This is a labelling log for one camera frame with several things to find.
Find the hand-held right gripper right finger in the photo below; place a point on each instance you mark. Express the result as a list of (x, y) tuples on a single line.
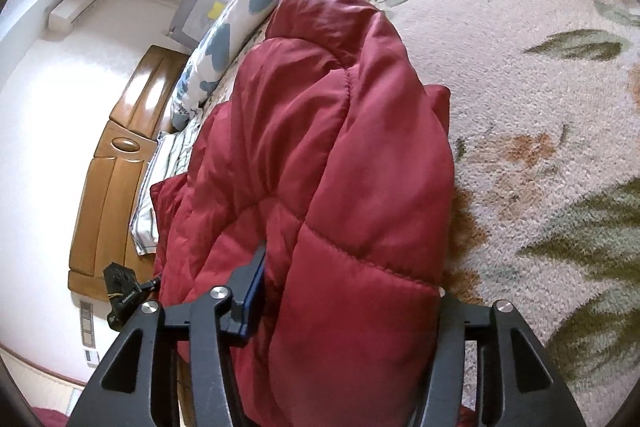
[(450, 367)]

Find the white air conditioner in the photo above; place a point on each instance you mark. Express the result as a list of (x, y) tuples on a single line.
[(80, 4)]

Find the red quilted jacket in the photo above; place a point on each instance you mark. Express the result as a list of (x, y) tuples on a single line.
[(325, 157)]

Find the dark red cloth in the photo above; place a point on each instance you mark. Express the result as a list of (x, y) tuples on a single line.
[(50, 419)]

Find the floral blanket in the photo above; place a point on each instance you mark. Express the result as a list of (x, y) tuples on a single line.
[(525, 82)]

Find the striped pillow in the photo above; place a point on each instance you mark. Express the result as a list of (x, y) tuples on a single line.
[(150, 207)]

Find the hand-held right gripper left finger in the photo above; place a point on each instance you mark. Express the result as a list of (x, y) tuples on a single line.
[(255, 282)]

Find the wooden headboard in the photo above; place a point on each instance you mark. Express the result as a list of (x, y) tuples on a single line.
[(105, 207)]

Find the wall switch panel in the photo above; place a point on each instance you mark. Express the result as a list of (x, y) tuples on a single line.
[(87, 327)]

